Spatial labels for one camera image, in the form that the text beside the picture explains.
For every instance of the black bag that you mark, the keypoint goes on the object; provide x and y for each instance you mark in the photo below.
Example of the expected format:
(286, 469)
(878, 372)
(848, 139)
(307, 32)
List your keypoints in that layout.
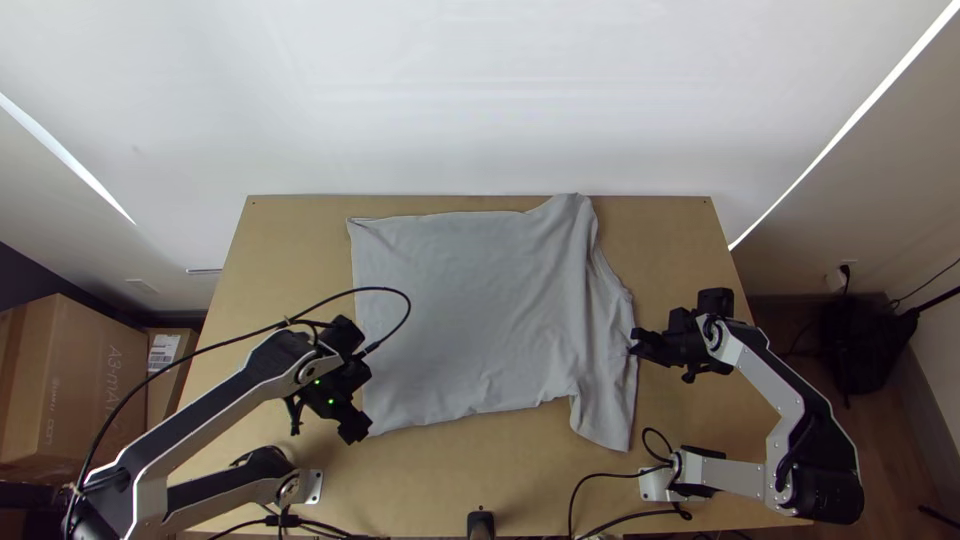
(862, 345)

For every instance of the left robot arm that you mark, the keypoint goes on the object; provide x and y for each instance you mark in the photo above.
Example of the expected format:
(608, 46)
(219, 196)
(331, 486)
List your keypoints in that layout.
(195, 420)

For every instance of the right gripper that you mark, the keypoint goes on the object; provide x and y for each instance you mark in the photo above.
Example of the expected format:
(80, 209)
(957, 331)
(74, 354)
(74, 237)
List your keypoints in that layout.
(675, 341)

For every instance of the large cardboard box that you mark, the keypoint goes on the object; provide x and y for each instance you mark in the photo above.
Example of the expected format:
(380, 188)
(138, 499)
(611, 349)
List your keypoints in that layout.
(60, 375)

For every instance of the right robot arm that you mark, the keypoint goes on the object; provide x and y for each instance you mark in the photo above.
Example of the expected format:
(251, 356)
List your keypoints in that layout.
(757, 360)

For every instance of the grey t-shirt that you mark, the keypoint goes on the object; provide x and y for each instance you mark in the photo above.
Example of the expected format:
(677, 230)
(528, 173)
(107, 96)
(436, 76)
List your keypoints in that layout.
(487, 315)

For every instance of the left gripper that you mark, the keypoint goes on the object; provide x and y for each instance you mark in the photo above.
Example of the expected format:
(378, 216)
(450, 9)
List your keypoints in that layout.
(349, 390)

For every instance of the small labelled cardboard box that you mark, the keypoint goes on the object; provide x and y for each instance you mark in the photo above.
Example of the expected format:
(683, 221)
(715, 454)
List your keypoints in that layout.
(169, 375)

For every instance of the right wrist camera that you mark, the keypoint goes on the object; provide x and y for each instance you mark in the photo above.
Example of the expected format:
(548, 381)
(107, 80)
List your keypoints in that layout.
(716, 301)

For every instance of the white wall outlet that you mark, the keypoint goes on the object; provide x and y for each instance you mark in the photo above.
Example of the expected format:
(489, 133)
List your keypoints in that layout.
(834, 281)

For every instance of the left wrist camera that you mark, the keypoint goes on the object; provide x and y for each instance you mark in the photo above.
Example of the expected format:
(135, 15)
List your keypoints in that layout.
(345, 337)

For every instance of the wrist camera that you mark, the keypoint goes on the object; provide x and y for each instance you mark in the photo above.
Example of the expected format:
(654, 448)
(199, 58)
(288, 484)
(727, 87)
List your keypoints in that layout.
(716, 301)
(345, 337)

